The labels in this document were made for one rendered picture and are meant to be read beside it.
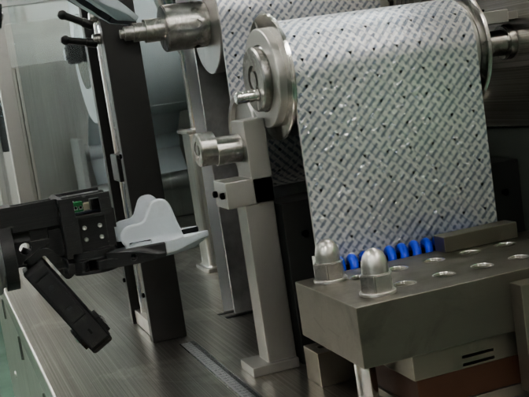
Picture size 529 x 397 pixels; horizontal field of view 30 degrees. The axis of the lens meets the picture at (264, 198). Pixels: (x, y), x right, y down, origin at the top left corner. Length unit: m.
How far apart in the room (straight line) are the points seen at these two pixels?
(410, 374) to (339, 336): 0.08
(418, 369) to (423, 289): 0.08
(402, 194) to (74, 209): 0.38
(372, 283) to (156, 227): 0.24
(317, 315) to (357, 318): 0.11
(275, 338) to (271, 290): 0.06
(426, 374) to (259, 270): 0.29
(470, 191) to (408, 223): 0.09
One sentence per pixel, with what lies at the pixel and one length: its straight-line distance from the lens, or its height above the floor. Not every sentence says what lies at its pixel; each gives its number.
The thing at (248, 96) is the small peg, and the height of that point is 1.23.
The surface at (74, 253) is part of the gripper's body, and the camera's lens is 1.01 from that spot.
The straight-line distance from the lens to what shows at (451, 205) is 1.19.
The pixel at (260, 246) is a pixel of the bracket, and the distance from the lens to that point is 1.18.
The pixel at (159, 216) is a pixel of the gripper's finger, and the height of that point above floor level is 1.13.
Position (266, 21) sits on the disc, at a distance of 1.14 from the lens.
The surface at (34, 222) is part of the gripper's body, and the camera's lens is 1.02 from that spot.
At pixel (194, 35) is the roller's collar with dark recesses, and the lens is 1.36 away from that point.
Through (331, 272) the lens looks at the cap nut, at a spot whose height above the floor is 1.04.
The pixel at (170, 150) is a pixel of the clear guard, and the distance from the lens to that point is 2.12.
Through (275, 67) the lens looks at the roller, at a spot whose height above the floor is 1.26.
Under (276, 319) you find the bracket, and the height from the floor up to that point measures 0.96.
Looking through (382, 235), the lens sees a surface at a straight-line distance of 1.15.
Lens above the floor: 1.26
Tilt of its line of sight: 7 degrees down
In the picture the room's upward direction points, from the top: 8 degrees counter-clockwise
